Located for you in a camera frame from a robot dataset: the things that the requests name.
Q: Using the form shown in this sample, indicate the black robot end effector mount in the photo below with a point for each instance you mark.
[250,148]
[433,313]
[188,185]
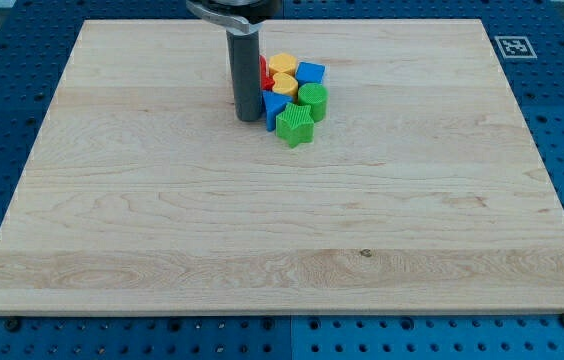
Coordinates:
[240,17]

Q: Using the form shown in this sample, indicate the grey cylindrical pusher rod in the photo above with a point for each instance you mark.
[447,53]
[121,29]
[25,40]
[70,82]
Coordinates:
[244,60]

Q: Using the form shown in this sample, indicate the green star block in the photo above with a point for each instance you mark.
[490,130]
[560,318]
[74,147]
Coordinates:
[295,125]

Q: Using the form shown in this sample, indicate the red block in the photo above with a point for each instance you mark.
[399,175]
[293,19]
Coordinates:
[267,81]

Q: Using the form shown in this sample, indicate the yellow hexagon block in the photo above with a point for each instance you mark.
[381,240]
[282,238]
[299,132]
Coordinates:
[282,63]

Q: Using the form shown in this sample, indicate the yellow heart block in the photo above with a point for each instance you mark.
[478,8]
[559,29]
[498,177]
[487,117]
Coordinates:
[285,84]

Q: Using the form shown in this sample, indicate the blue triangle block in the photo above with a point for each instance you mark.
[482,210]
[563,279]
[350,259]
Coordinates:
[274,103]

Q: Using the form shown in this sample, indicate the blue cube block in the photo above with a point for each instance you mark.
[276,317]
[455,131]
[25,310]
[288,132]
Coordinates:
[308,72]

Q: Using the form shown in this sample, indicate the green cylinder block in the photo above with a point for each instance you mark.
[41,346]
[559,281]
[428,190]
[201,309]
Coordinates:
[315,96]

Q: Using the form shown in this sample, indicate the light wooden board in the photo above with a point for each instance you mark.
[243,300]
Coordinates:
[422,191]

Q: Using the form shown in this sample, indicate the white fiducial marker tag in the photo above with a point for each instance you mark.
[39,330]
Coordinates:
[515,47]

